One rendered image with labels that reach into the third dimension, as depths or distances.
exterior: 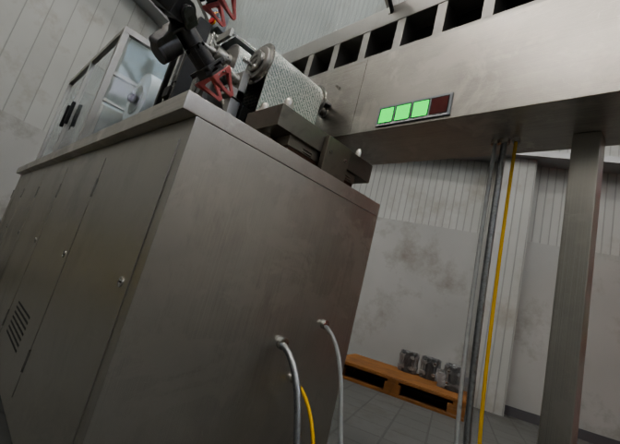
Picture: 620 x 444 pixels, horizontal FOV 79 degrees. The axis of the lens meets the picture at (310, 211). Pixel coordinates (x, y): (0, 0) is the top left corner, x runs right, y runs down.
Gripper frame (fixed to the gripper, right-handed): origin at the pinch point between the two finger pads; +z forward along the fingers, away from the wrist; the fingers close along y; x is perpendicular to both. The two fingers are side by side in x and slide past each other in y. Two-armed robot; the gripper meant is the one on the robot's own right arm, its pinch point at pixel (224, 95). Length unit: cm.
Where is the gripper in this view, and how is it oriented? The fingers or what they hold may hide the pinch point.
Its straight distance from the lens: 114.3
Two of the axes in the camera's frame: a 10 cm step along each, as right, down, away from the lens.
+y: 6.9, 0.3, -7.2
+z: 4.5, 7.6, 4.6
